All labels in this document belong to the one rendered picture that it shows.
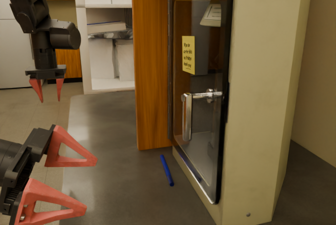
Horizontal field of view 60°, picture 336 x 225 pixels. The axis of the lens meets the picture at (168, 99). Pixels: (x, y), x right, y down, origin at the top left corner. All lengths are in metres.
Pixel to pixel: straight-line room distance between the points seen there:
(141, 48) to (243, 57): 0.38
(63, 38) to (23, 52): 4.62
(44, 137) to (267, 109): 0.36
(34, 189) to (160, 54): 0.54
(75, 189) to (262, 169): 0.43
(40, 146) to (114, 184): 0.36
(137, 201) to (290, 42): 0.45
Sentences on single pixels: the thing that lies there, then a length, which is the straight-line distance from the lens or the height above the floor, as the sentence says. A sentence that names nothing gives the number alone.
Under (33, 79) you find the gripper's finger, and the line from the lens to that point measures 0.88.
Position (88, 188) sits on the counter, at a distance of 0.75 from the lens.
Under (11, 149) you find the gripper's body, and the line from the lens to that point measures 0.42.
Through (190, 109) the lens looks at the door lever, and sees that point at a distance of 0.51.
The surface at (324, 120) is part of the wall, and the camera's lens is 0.96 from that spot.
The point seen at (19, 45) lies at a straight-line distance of 5.41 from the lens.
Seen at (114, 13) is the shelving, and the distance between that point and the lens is 2.66.
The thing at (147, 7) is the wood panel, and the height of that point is 1.35.
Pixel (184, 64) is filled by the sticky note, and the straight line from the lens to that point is 0.64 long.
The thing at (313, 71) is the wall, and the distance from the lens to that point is 0.97.
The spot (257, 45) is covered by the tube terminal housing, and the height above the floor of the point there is 1.29.
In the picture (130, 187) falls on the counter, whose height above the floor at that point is 0.94.
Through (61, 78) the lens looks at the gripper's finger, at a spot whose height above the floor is 1.16.
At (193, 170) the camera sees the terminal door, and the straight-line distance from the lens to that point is 0.66.
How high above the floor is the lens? 1.35
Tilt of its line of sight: 18 degrees down
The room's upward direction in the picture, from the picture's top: straight up
